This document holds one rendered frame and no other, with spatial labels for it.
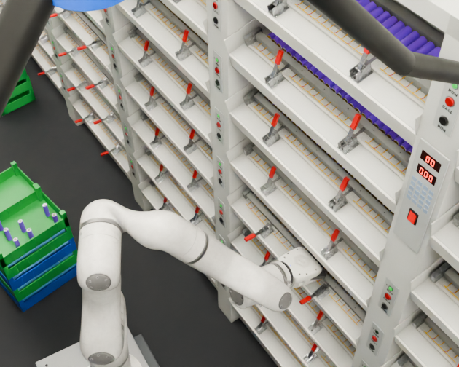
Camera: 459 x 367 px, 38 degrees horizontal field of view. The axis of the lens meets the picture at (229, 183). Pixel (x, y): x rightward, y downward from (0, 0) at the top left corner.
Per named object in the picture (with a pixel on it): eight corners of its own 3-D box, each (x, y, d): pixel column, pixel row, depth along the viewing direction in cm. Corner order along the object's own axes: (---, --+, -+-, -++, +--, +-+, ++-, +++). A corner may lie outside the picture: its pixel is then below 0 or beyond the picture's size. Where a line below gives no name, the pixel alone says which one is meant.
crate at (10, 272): (8, 280, 258) (3, 269, 252) (-18, 249, 268) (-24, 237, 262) (73, 237, 271) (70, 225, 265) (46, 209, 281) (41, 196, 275)
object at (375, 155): (396, 216, 141) (395, 181, 130) (232, 65, 174) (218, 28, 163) (468, 159, 144) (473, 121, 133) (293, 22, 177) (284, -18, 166)
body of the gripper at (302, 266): (295, 279, 179) (326, 266, 185) (272, 253, 185) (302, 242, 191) (288, 298, 184) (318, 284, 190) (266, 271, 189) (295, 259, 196)
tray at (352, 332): (358, 351, 186) (355, 340, 178) (232, 211, 219) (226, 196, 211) (412, 306, 189) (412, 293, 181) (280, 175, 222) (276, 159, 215)
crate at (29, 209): (3, 269, 252) (-3, 256, 246) (-24, 237, 262) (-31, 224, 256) (70, 225, 265) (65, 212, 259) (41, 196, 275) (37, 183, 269)
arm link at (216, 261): (229, 243, 155) (302, 291, 174) (191, 224, 167) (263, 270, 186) (210, 277, 154) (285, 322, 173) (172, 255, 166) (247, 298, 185)
